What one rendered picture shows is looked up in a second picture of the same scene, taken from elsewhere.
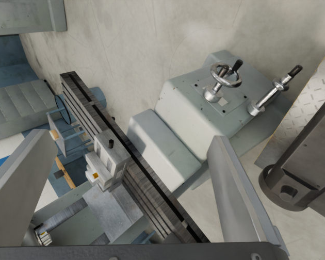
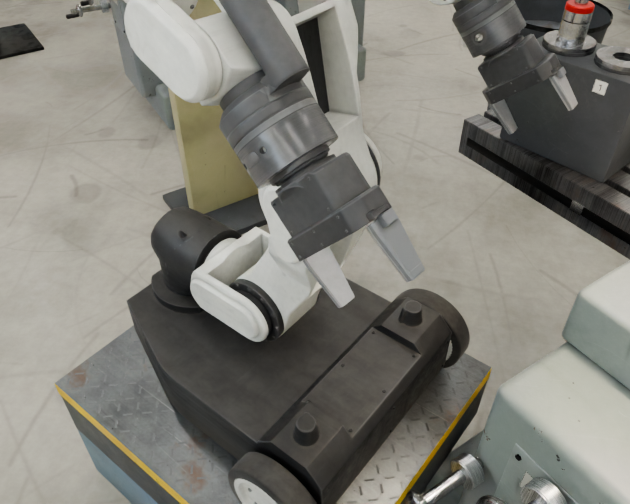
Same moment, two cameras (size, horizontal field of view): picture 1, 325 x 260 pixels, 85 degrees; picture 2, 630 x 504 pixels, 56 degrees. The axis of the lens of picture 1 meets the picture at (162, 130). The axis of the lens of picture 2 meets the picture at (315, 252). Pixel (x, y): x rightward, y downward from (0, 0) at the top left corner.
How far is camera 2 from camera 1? 0.51 m
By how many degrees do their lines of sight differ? 58
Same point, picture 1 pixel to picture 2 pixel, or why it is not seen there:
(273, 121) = not seen: hidden behind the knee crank
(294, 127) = (411, 437)
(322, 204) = (372, 309)
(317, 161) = (371, 368)
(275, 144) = (445, 406)
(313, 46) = not seen: outside the picture
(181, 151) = (609, 357)
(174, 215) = (601, 214)
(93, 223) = not seen: outside the picture
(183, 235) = (572, 185)
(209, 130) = (532, 405)
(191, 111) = (581, 452)
